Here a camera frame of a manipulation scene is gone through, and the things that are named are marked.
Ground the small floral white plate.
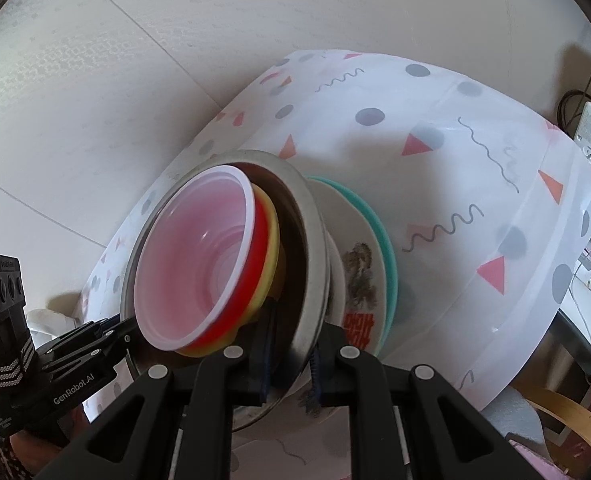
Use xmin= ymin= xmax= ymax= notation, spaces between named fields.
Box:
xmin=325 ymin=240 xmax=349 ymax=331

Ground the large white patterned plate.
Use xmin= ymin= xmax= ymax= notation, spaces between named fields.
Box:
xmin=295 ymin=180 xmax=392 ymax=422

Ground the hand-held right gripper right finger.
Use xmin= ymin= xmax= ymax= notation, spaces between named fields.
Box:
xmin=308 ymin=326 xmax=541 ymax=480

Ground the wooden chair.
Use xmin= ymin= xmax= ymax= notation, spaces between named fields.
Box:
xmin=513 ymin=384 xmax=591 ymax=456

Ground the stainless steel bowl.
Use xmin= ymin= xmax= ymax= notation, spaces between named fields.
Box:
xmin=120 ymin=149 xmax=332 ymax=432

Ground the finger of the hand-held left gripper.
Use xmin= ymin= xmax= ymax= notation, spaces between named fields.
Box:
xmin=88 ymin=314 xmax=141 ymax=366
xmin=34 ymin=317 xmax=111 ymax=358

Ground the white patterned tablecloth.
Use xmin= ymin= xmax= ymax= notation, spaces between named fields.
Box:
xmin=80 ymin=50 xmax=591 ymax=411

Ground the yellow plastic bowl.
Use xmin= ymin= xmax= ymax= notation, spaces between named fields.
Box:
xmin=176 ymin=182 xmax=287 ymax=359

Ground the person's left forearm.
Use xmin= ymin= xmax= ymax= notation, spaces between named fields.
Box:
xmin=0 ymin=410 xmax=76 ymax=480

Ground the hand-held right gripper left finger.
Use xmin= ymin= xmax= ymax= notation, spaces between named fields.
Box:
xmin=58 ymin=305 xmax=284 ymax=480

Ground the white plastic bag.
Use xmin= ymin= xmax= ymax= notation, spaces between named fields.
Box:
xmin=26 ymin=308 xmax=89 ymax=346

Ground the white desk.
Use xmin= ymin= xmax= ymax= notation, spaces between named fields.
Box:
xmin=554 ymin=240 xmax=591 ymax=378

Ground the teal plastic plate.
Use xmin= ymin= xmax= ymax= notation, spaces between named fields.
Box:
xmin=308 ymin=176 xmax=399 ymax=357

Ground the red plastic bowl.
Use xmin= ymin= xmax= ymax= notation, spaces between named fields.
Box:
xmin=134 ymin=165 xmax=269 ymax=352

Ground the black cable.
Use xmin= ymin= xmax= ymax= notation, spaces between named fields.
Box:
xmin=557 ymin=89 xmax=591 ymax=133

